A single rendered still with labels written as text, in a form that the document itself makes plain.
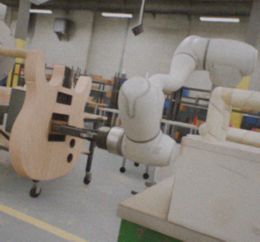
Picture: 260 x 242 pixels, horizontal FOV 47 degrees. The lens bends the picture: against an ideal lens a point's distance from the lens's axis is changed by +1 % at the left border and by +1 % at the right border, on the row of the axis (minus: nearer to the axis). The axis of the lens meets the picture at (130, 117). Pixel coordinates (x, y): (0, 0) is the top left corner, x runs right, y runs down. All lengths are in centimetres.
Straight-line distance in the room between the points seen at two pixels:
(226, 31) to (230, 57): 1118
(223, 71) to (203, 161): 71
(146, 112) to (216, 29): 1179
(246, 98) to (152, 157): 37
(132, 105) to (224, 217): 34
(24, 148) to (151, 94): 43
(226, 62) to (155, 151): 54
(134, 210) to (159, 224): 6
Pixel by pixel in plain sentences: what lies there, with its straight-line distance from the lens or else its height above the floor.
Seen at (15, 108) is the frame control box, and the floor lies 103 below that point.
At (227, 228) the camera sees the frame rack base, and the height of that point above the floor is 96.
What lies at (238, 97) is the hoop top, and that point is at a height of 119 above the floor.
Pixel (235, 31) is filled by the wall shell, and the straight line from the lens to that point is 1237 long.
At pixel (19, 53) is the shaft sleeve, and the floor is 125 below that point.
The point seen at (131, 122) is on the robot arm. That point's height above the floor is 110.
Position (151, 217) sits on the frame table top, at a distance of 65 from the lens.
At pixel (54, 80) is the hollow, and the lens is 106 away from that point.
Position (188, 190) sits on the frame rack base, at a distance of 61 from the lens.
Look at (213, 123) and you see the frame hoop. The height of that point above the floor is 114.
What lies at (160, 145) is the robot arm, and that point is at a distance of 86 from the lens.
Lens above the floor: 115
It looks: 3 degrees down
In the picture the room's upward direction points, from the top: 10 degrees clockwise
